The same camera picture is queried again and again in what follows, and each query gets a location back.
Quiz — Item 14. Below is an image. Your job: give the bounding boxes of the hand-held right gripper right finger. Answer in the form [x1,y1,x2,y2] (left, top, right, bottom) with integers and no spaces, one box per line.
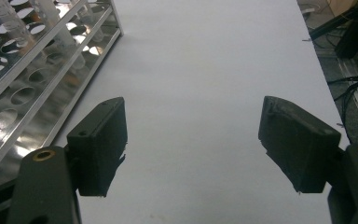
[257,95,343,194]

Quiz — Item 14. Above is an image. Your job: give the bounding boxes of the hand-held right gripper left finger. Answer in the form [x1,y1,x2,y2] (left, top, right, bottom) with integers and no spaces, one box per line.
[66,96,129,198]

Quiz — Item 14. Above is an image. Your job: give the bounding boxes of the metal test tube rack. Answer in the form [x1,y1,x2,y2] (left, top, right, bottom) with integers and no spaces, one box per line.
[0,0,125,188]

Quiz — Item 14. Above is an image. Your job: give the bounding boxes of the orange-capped clear test tube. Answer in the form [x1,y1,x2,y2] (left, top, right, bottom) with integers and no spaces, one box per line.
[0,0,34,48]
[36,0,87,70]

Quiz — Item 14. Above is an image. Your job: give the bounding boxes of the white board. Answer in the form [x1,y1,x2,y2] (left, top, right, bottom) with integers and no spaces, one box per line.
[52,0,351,224]

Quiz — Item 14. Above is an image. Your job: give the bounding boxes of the black floor cables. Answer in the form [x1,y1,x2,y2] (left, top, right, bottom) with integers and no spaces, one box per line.
[325,74,358,125]

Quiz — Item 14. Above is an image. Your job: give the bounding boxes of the black cables and equipment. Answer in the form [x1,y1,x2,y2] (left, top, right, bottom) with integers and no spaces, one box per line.
[309,0,358,105]

